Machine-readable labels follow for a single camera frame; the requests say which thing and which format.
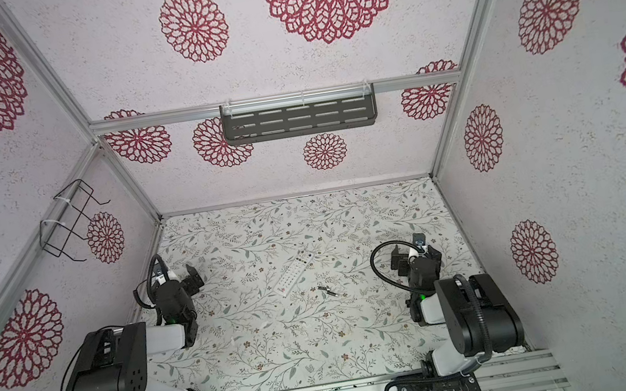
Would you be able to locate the white remote control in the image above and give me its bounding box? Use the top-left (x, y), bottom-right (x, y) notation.
top-left (274, 258), bottom-right (307, 297)

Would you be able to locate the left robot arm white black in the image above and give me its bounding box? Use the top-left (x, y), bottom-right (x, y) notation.
top-left (62, 265), bottom-right (205, 391)

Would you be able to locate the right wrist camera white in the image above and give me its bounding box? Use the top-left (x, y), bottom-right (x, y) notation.
top-left (408, 233), bottom-right (429, 259)

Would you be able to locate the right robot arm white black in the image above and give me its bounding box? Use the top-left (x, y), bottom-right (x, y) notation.
top-left (390, 241), bottom-right (525, 391)

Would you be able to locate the dark grey wall shelf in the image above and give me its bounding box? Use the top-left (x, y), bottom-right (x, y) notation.
top-left (219, 83), bottom-right (378, 146)

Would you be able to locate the black AAA battery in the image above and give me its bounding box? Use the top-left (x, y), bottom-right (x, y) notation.
top-left (317, 285), bottom-right (345, 297)

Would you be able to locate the black wire wall basket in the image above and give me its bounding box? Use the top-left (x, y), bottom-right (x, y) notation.
top-left (38, 178), bottom-right (111, 263)

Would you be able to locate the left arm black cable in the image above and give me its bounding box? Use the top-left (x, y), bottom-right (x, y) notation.
top-left (127, 252), bottom-right (176, 313)

